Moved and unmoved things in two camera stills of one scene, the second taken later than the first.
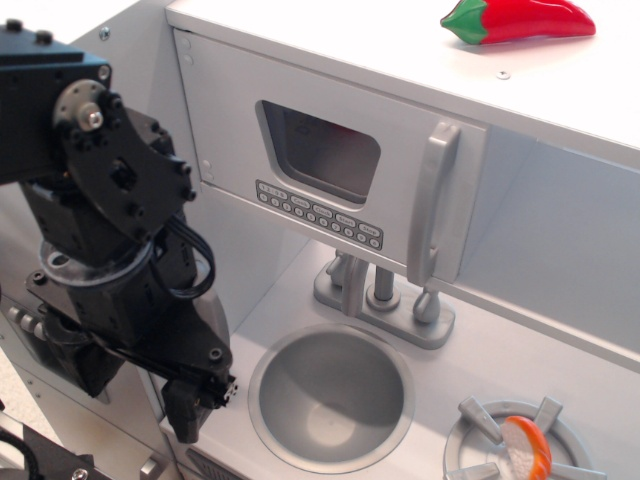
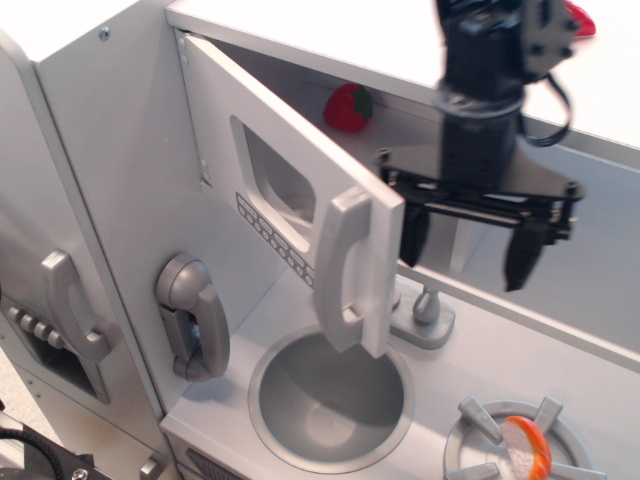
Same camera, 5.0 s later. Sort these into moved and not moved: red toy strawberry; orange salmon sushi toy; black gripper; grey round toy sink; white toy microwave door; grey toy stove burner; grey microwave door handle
Moved: red toy strawberry; grey microwave door handle; black gripper; white toy microwave door
Not moved: grey round toy sink; grey toy stove burner; orange salmon sushi toy
